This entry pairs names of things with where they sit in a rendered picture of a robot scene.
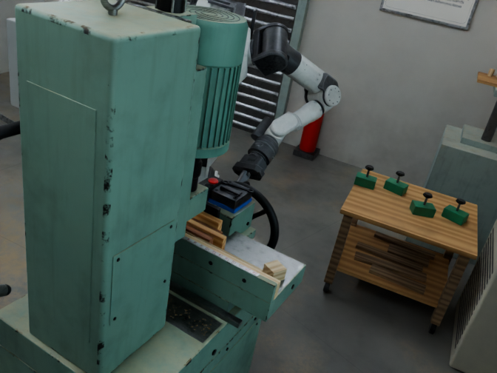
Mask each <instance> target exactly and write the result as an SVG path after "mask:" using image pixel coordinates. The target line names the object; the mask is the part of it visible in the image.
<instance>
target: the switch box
mask: <svg viewBox="0 0 497 373"><path fill-rule="evenodd" d="M7 46H8V59H9V74H10V101H11V104H12V105H13V106H14V107H17V108H19V97H18V65H17V49H16V18H10V19H7Z"/></svg>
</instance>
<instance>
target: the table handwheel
mask: <svg viewBox="0 0 497 373"><path fill-rule="evenodd" d="M234 182H235V183H237V184H240V185H242V186H245V187H247V188H249V189H253V190H254V192H253V193H252V194H251V196H252V197H253V198H254V199H255V200H256V201H257V202H258V203H259V204H260V205H261V206H262V208H263V209H262V210H260V211H259V212H256V213H254V214H253V216H252V220H253V219H255V218H257V217H260V216H261V215H264V214H267V216H268V220H269V223H270V228H271V234H270V238H269V242H268V244H267V245H266V246H268V247H270V248H272V249H275V247H276V245H277V242H278V238H279V232H280V231H279V223H278V220H277V215H276V213H275V211H274V209H273V207H272V205H271V204H270V202H269V201H268V199H267V198H266V197H265V196H264V195H263V194H262V193H261V192H260V191H258V190H257V189H255V188H254V187H252V186H250V185H248V184H245V183H243V182H239V181H234Z"/></svg>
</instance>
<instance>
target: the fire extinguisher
mask: <svg viewBox="0 0 497 373"><path fill-rule="evenodd" d="M324 114H325V113H324ZM324 114H323V115H322V117H320V118H318V119H317V120H316V121H314V122H311V123H310V124H307V125H306V126H304V127H303V131H302V137H301V140H300V144H299V145H298V146H297V147H296V148H295V149H294V151H293V155H296V156H299V157H301V158H305V159H308V160H310V161H313V160H314V159H315V158H316V157H317V156H318V155H319V153H320V149H319V148H316V146H317V141H318V138H319V134H320V129H321V126H322V120H323V117H324Z"/></svg>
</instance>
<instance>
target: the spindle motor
mask: <svg viewBox="0 0 497 373"><path fill-rule="evenodd" d="M186 11H188V12H191V13H196V14H197V22H196V25H197V26H199V27H200V41H199V47H198V54H197V64H199V65H201V66H204V67H206V68H207V71H206V82H205V88H204V94H203V104H202V110H201V116H200V127H199V133H198V139H197V149H196V155H195V158H215V157H218V156H221V155H223V154H225V153H226V152H227V151H228V149H229V142H230V136H231V128H232V123H233V118H234V109H235V104H236V100H237V91H238V87H239V82H240V74H241V69H242V64H243V56H244V51H245V46H246V38H247V33H248V28H249V26H248V23H247V21H246V19H245V18H244V17H242V16H240V15H237V14H236V13H231V12H229V11H225V10H220V9H216V8H212V7H203V6H196V5H186Z"/></svg>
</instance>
